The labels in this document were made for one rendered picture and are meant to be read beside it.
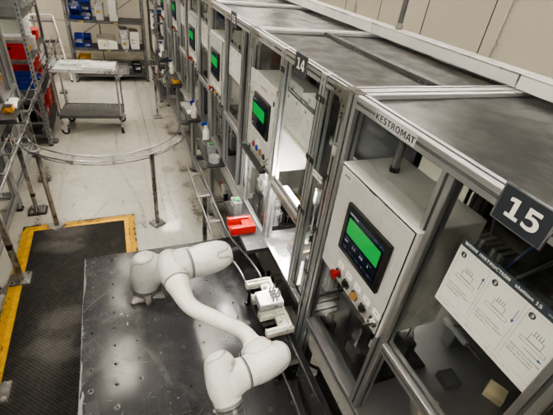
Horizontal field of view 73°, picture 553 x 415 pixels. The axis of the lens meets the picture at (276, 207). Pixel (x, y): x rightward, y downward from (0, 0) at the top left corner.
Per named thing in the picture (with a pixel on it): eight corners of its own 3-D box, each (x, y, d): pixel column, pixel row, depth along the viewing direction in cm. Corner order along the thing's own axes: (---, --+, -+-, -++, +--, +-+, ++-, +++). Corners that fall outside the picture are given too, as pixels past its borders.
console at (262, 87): (242, 141, 239) (247, 67, 213) (283, 138, 249) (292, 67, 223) (264, 173, 208) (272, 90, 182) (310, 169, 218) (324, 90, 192)
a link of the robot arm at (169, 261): (162, 273, 145) (196, 264, 151) (150, 245, 157) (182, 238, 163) (164, 297, 152) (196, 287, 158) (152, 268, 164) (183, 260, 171)
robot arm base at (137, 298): (132, 311, 206) (130, 304, 202) (129, 282, 222) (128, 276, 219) (165, 304, 212) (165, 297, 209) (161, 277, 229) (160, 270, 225)
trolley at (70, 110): (60, 135, 514) (44, 64, 461) (67, 120, 555) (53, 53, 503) (125, 134, 537) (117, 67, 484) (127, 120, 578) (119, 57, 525)
